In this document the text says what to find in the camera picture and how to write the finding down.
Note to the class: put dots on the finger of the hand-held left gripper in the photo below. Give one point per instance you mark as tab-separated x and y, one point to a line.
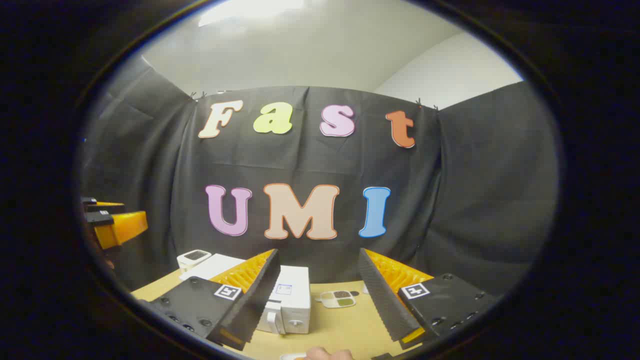
125	227
107	206

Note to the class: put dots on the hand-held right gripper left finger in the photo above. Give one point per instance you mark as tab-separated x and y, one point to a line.
255	305

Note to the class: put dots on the small white device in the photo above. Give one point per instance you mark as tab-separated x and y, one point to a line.
194	257

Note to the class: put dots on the white sectioned dish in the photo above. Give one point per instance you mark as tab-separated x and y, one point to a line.
336	299

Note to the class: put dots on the tan pastry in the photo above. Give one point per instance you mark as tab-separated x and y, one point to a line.
327	354

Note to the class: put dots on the white plate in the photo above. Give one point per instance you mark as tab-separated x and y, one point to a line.
292	356

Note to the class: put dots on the white microwave oven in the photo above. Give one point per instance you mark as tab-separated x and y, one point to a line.
292	300

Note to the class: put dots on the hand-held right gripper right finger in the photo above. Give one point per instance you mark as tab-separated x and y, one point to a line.
382	300

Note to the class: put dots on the black backdrop cloth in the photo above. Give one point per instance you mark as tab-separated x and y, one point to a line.
450	200

